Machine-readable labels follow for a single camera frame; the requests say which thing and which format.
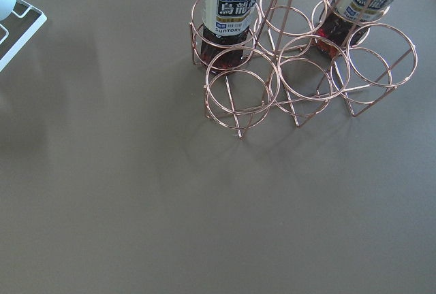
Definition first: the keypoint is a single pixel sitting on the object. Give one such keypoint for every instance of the oolong tea bottle in rack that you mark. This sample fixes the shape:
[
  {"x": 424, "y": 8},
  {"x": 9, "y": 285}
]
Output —
[{"x": 226, "y": 23}]

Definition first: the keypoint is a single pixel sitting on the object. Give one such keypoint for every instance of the white metal cup rack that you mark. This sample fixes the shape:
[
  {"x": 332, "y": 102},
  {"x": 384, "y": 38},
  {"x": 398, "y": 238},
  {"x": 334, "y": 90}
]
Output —
[{"x": 18, "y": 28}]

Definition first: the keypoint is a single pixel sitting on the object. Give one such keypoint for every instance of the copper wire bottle rack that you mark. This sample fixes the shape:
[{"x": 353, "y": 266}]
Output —
[{"x": 286, "y": 65}]

